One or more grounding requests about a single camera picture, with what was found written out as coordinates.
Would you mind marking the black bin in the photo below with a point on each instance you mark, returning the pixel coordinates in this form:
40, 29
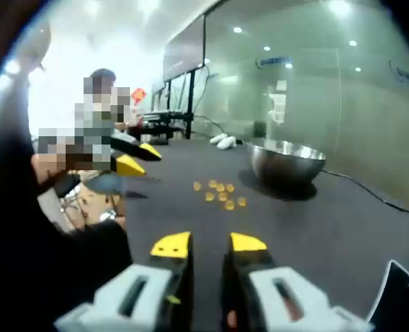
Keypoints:
259, 129

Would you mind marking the yellow QQ candy group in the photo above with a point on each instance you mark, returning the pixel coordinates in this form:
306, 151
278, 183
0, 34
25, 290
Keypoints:
221, 196

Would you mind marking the white handheld controller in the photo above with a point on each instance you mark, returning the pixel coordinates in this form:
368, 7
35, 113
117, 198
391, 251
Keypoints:
217, 138
227, 143

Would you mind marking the stainless steel bowl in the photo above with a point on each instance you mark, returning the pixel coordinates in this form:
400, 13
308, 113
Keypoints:
284, 166

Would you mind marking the dark flat panel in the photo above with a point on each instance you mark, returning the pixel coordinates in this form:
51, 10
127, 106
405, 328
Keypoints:
391, 297

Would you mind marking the black monitor stand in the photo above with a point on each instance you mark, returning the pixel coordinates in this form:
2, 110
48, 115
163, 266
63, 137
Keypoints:
190, 110

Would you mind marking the red paper decoration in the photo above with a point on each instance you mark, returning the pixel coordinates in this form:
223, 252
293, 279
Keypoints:
139, 95

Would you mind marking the large black monitor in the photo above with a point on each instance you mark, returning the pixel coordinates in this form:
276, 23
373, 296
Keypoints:
183, 52

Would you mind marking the person's left hand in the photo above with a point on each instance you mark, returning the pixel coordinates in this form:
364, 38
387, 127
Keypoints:
47, 178

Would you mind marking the black table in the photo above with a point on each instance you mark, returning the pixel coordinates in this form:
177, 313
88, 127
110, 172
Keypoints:
190, 218

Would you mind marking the white paper notices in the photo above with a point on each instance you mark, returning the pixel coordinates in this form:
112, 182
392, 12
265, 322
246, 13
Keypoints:
278, 103

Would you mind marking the person's dark clothing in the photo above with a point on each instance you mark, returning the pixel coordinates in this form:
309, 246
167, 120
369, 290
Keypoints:
35, 269

